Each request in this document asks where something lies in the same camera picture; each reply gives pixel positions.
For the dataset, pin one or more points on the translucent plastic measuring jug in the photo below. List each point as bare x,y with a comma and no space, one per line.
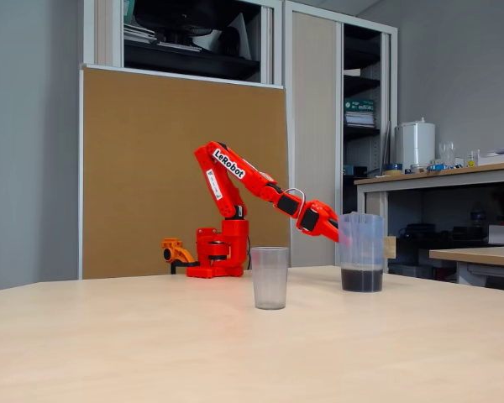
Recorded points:
361,268

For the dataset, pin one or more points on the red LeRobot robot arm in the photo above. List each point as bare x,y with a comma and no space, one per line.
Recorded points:
227,168

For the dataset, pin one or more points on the clear plastic cup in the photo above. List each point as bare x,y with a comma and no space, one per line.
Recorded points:
270,281

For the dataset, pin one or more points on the beige tape roll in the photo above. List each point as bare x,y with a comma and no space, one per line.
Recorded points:
393,172

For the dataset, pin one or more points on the tall grey cabinet with green book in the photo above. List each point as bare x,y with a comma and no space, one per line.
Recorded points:
315,126

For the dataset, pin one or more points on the stack of white documents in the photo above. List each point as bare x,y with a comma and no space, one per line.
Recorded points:
360,119

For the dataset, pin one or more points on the black equipment under counter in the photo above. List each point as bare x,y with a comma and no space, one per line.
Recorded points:
437,233

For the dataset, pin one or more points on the white cylindrical appliance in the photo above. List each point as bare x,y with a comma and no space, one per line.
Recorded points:
415,144

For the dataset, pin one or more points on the green book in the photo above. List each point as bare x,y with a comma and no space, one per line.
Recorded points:
359,105

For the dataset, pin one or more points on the side counter with wooden top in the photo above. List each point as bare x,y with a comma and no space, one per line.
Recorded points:
445,174

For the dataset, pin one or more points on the clear drinking glass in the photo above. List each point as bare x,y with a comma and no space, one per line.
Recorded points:
447,154

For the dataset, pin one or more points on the orange table clamp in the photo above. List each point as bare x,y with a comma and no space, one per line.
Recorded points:
176,252

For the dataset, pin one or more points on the small clear bottle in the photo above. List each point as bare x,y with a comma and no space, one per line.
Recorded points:
473,159

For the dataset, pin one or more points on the brown pin board panel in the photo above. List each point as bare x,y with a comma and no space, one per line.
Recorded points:
151,168

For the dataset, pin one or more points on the white folded sheet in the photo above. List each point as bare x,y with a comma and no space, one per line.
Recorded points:
235,38

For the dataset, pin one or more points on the black bag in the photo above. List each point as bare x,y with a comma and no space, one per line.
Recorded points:
180,17

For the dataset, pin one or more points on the stack of papers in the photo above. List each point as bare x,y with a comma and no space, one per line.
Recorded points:
139,33

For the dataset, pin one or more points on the wooden desk with grey frame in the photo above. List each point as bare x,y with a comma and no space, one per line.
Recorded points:
474,254

